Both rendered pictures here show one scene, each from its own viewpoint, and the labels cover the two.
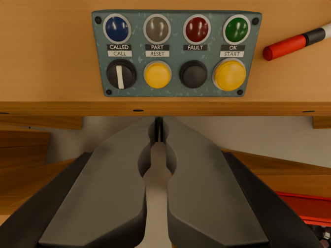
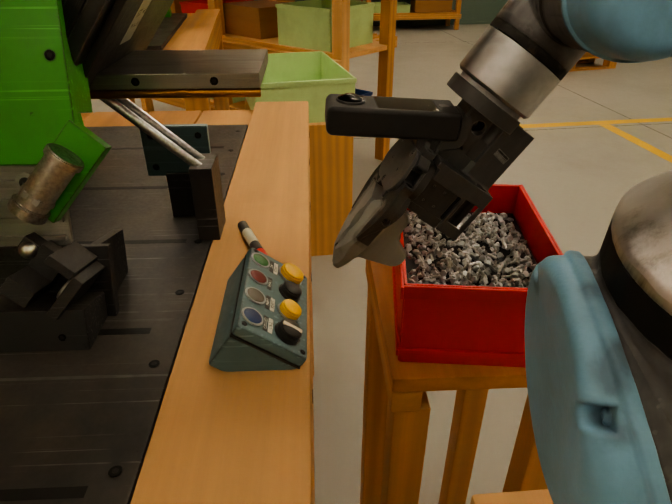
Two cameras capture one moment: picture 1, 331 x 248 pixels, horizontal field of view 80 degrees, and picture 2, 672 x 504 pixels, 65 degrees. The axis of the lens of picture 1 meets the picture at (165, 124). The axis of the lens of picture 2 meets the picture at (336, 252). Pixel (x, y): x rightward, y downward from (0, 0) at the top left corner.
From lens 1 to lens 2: 0.48 m
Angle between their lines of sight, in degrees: 59
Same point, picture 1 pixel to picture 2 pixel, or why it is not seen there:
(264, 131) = (319, 445)
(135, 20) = (248, 303)
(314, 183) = (382, 279)
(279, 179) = (382, 300)
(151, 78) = (294, 308)
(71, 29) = (221, 403)
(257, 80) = not seen: hidden behind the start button
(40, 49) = (242, 431)
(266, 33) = not seen: hidden behind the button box
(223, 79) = (295, 273)
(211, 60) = (279, 280)
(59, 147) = not seen: outside the picture
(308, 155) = (359, 382)
